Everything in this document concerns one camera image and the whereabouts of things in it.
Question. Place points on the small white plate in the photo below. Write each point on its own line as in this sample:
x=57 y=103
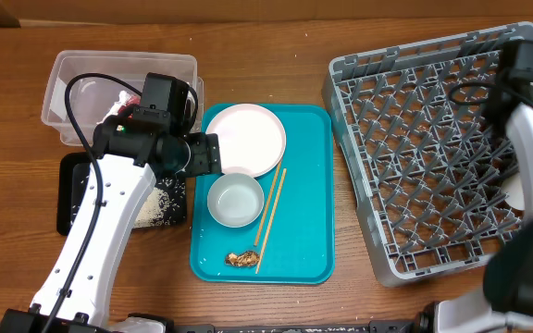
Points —
x=512 y=187

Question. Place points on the cooked white rice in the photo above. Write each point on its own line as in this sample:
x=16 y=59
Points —
x=166 y=206

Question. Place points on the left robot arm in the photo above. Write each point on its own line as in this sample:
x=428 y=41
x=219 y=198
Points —
x=127 y=154

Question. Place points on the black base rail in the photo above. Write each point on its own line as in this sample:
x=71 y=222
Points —
x=374 y=326

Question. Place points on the teal serving tray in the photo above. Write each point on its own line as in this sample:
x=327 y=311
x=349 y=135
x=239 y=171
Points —
x=301 y=245

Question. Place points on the red snack wrapper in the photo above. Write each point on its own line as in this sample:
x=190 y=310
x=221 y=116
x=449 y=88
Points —
x=130 y=102

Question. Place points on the white tissue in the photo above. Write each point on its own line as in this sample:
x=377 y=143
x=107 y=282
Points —
x=118 y=104

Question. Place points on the wooden chopstick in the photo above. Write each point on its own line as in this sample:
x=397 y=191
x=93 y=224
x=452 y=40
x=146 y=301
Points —
x=271 y=219
x=267 y=204

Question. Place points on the grey bowl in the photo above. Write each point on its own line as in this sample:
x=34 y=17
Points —
x=235 y=200

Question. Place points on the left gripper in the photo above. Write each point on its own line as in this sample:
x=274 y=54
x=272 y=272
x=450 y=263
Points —
x=207 y=154

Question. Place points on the grey dishwasher rack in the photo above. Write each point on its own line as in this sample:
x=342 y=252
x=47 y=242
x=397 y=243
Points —
x=426 y=168

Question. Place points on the black plastic tray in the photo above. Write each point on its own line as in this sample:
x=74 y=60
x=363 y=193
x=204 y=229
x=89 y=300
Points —
x=68 y=165

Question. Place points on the right wooden chopstick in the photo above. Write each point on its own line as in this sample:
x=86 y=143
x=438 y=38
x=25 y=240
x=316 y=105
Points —
x=271 y=219

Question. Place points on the clear plastic waste bin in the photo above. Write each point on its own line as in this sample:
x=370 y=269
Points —
x=92 y=98

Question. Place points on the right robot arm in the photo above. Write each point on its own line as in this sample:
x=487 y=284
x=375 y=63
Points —
x=505 y=299

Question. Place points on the gold foil wrapper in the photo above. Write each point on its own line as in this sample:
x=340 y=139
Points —
x=246 y=259

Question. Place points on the large white plate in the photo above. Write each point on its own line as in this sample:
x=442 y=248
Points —
x=251 y=139

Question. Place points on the left wooden chopstick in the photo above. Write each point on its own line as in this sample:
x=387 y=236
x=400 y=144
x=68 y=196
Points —
x=267 y=204

